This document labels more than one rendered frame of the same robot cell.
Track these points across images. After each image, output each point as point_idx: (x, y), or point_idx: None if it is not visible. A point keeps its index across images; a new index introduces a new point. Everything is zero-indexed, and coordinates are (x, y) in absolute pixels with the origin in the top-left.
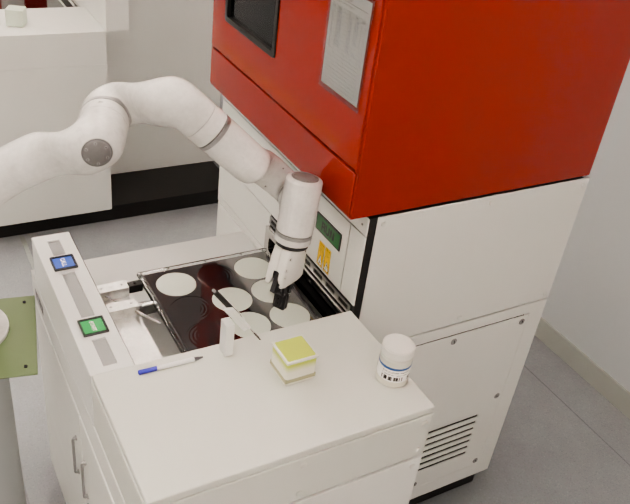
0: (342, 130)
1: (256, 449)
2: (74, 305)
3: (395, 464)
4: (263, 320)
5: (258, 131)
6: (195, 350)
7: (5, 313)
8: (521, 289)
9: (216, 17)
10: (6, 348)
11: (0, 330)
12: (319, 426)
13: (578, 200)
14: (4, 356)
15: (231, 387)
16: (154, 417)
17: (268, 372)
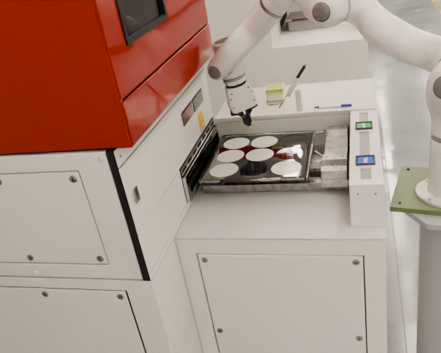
0: (200, 8)
1: (318, 85)
2: (369, 136)
3: None
4: (254, 142)
5: (153, 127)
6: (314, 111)
7: (416, 199)
8: None
9: (117, 59)
10: (419, 179)
11: (422, 185)
12: (285, 88)
13: None
14: (421, 176)
15: (310, 99)
16: (353, 94)
17: (287, 102)
